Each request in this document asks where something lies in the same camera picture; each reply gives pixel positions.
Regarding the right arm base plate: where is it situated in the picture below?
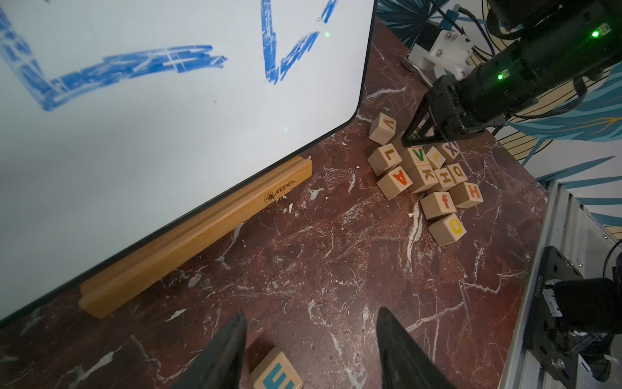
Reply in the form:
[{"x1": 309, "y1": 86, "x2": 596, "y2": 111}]
[{"x1": 526, "y1": 245, "x2": 622, "y2": 389}]

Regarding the wooden block green V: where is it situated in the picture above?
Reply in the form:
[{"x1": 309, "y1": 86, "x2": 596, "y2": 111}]
[{"x1": 400, "y1": 147, "x2": 429, "y2": 171}]

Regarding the wooden whiteboard stand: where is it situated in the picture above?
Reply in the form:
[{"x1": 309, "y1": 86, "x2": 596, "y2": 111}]
[{"x1": 79, "y1": 157, "x2": 313, "y2": 319}]

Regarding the wooden block letter X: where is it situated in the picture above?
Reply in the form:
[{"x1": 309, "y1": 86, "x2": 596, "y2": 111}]
[{"x1": 438, "y1": 142, "x2": 460, "y2": 163}]

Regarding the wooden block letter L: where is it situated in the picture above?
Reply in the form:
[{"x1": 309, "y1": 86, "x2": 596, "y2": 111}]
[{"x1": 368, "y1": 144, "x2": 403, "y2": 177}]

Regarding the wooden block yellow O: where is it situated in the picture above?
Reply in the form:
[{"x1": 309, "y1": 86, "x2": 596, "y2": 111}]
[{"x1": 428, "y1": 213, "x2": 467, "y2": 246}]

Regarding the wooden block letter E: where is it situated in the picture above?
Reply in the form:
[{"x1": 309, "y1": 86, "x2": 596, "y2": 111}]
[{"x1": 250, "y1": 348, "x2": 304, "y2": 389}]

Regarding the wooden block letter K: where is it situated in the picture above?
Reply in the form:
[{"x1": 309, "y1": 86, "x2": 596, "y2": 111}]
[{"x1": 407, "y1": 165, "x2": 439, "y2": 194}]

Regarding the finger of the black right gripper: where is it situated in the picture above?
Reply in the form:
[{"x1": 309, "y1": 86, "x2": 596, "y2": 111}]
[
  {"x1": 401, "y1": 104, "x2": 430, "y2": 147},
  {"x1": 421, "y1": 121, "x2": 445, "y2": 144}
]

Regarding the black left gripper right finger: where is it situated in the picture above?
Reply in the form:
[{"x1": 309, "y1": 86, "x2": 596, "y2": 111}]
[{"x1": 376, "y1": 307, "x2": 455, "y2": 389}]

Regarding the aluminium front rail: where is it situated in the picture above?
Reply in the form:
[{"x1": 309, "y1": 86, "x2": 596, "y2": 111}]
[{"x1": 500, "y1": 180, "x2": 621, "y2": 388}]

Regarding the wooden block letter A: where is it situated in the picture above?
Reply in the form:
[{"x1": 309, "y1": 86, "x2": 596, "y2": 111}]
[{"x1": 377, "y1": 165, "x2": 413, "y2": 200}]

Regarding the wooden block brown V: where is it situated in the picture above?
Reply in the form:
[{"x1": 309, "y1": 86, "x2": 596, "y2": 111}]
[{"x1": 369, "y1": 113, "x2": 397, "y2": 145}]

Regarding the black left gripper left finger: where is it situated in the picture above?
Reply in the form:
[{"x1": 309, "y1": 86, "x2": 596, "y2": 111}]
[{"x1": 173, "y1": 311, "x2": 247, "y2": 389}]

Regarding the whiteboard with RED text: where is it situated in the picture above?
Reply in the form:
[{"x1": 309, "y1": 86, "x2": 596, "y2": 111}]
[{"x1": 1, "y1": 1, "x2": 377, "y2": 319}]

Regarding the wooden block red f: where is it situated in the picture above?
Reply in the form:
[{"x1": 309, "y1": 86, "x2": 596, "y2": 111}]
[{"x1": 420, "y1": 192, "x2": 456, "y2": 220}]

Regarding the wooden block letter H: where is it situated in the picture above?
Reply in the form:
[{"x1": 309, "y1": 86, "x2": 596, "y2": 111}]
[{"x1": 449, "y1": 182, "x2": 484, "y2": 209}]

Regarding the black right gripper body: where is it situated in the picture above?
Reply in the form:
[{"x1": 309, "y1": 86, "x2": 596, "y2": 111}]
[{"x1": 422, "y1": 75, "x2": 486, "y2": 143}]

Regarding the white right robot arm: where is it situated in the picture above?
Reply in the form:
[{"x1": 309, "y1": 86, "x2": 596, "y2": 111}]
[{"x1": 401, "y1": 1, "x2": 621, "y2": 147}]

